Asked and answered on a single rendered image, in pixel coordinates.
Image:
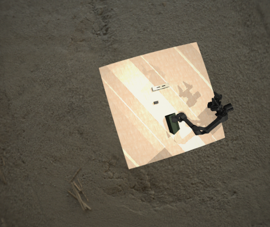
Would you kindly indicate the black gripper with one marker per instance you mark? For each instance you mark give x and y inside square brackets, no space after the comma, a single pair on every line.
[216,103]

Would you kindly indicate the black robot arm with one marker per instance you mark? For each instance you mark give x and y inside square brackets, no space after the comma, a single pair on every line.
[222,116]

